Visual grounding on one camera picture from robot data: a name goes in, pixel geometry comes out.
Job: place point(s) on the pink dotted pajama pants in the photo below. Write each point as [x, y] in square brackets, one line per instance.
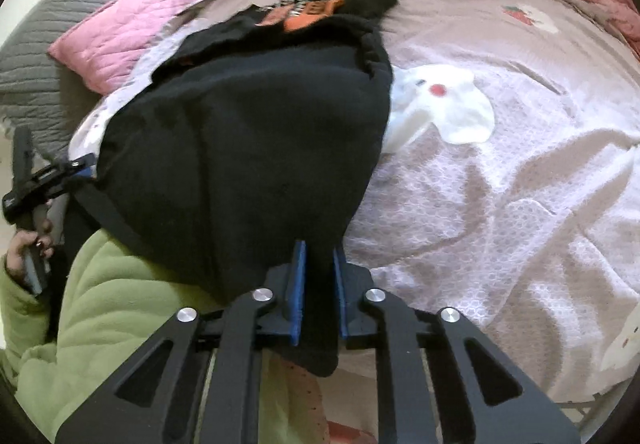
[310, 399]

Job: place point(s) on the mauve printed blanket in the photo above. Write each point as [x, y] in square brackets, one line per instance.
[500, 173]

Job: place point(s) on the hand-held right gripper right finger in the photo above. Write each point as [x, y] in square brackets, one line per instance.
[341, 304]

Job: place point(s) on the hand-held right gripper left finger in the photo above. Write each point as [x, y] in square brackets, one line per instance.
[298, 294]

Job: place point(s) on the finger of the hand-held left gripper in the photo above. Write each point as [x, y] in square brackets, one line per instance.
[62, 169]

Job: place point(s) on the person's left forearm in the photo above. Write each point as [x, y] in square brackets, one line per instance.
[100, 284]

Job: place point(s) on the black sweater with orange cuffs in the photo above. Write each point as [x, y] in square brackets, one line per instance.
[240, 148]

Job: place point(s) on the grey quilted headboard cover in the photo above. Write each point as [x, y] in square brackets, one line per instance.
[55, 8]

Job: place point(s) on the person's left hand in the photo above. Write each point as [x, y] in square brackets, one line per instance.
[14, 266]

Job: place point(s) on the pink quilted pillow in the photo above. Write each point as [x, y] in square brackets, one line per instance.
[115, 28]

